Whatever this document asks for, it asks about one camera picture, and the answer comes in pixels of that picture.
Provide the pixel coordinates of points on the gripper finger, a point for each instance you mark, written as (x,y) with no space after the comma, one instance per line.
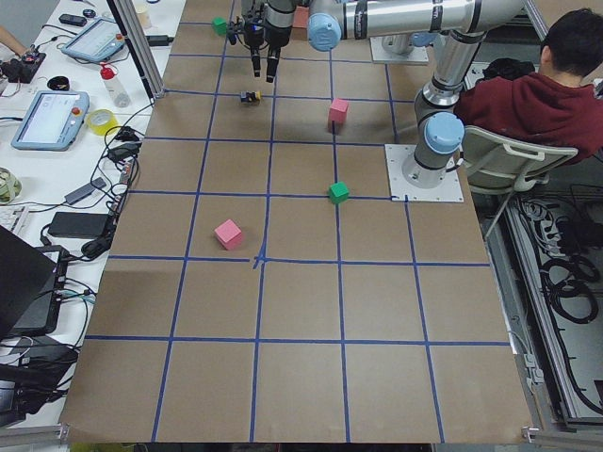
(256,61)
(273,59)

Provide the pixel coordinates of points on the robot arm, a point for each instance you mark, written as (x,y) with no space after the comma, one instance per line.
(330,22)
(466,23)

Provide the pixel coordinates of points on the pink plastic bin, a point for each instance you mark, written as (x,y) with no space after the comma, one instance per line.
(301,17)

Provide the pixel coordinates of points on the green foam cube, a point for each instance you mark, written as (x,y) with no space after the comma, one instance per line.
(220,25)
(338,192)

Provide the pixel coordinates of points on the pink foam cube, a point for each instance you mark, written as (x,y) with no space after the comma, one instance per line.
(229,235)
(338,111)

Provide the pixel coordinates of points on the small black power brick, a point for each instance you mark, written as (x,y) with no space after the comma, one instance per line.
(159,40)

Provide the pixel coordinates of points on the squeeze bottle red cap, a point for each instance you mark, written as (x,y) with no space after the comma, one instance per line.
(114,86)

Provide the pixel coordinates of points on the teach pendant far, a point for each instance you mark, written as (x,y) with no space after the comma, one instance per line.
(97,41)

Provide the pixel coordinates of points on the teach pendant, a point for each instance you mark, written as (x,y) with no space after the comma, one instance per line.
(97,41)
(52,121)

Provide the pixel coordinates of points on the yellow tape roll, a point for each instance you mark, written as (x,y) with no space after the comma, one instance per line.
(102,122)

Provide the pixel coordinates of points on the teach pendant near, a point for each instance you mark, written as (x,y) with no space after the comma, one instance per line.
(52,121)

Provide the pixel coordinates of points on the white office chair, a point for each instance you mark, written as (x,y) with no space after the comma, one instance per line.
(497,165)

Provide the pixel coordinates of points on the black power adapter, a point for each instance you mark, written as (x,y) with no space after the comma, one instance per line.
(77,225)

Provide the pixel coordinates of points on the person in red hoodie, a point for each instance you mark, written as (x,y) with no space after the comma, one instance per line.
(551,106)

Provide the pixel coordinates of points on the black laptop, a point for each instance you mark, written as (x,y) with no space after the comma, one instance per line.
(31,279)

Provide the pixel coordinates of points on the aluminium frame post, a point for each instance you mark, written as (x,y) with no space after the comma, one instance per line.
(125,16)

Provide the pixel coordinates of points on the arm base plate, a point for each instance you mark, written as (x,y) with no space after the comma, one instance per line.
(397,49)
(409,182)

